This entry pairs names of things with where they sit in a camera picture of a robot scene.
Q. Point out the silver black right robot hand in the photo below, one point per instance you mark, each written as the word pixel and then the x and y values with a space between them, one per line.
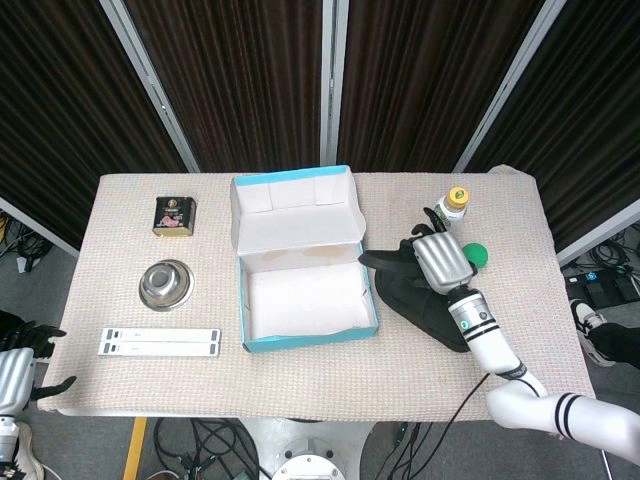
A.
pixel 445 262

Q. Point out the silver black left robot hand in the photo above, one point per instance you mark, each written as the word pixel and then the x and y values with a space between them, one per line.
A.
pixel 12 372

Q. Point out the light blue shoe box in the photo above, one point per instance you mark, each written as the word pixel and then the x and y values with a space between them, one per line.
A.
pixel 295 220

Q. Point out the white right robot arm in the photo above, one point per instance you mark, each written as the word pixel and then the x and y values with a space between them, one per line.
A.
pixel 490 345

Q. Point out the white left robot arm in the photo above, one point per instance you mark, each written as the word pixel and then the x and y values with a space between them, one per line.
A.
pixel 6 435

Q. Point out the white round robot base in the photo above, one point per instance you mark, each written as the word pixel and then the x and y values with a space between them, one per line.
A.
pixel 310 450

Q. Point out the green ball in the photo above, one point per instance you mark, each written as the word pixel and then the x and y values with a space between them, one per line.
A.
pixel 477 255

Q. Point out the yellow cap drink bottle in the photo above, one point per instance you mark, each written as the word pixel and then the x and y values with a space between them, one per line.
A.
pixel 452 205

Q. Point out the white flat folding bar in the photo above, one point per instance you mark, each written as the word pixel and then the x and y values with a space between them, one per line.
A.
pixel 160 349
pixel 160 334

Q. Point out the white black sneaker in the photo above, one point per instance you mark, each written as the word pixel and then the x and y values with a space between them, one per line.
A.
pixel 585 320

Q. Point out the beige woven tablecloth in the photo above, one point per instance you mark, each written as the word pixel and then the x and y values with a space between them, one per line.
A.
pixel 320 380

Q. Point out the stainless steel bowl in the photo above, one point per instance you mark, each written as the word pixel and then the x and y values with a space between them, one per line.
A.
pixel 166 285

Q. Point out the black gold tin can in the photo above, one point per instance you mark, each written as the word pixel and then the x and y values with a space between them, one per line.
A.
pixel 174 217

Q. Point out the white low frame rail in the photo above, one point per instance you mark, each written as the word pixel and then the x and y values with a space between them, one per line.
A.
pixel 600 235
pixel 40 225

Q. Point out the white partition post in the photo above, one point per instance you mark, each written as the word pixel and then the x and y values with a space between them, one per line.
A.
pixel 334 85
pixel 150 85
pixel 510 85

